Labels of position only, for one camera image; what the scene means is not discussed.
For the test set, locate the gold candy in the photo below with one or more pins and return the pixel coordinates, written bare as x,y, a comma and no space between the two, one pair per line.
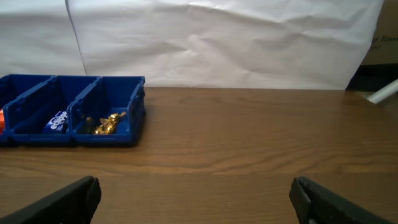
102,129
115,118

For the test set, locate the brown cardboard box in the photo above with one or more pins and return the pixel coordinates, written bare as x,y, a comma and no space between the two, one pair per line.
384,37

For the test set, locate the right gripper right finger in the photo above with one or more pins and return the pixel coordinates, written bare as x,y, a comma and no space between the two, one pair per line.
320,205

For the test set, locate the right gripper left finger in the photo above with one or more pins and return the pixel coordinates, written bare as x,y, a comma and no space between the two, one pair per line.
68,202

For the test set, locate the blue tray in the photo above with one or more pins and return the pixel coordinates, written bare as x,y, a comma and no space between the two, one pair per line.
118,90

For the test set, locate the orange candy box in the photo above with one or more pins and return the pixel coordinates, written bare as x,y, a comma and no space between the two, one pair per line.
1,121

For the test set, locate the blue candy pack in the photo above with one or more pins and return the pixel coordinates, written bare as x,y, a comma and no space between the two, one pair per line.
56,124

